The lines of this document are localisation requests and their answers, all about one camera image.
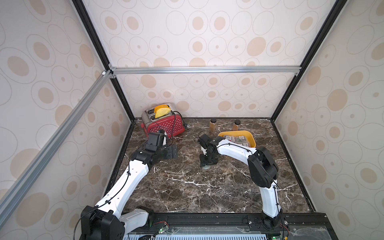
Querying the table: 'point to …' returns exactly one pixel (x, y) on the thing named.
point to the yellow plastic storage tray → (244, 138)
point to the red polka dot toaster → (170, 124)
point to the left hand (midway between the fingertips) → (174, 148)
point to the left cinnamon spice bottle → (212, 124)
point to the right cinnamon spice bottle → (235, 125)
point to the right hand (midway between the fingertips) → (202, 167)
